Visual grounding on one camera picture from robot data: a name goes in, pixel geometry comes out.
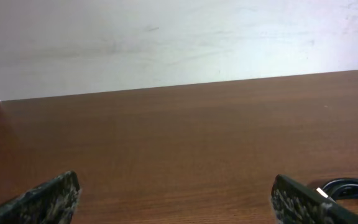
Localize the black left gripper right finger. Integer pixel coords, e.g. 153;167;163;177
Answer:
270;175;358;224

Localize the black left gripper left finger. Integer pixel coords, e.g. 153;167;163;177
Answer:
0;170;80;224

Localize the black usb cable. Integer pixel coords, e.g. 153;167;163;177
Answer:
315;177;358;202

